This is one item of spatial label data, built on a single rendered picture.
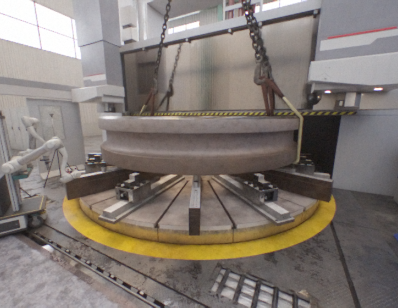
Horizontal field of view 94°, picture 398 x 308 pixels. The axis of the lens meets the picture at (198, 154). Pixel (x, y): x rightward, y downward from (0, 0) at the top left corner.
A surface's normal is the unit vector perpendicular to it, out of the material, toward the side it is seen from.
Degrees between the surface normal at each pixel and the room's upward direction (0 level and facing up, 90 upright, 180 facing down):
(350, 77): 90
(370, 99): 90
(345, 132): 90
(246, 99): 90
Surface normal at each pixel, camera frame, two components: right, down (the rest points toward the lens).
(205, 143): 0.04, 0.20
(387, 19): -0.46, 0.18
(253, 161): 0.34, 0.18
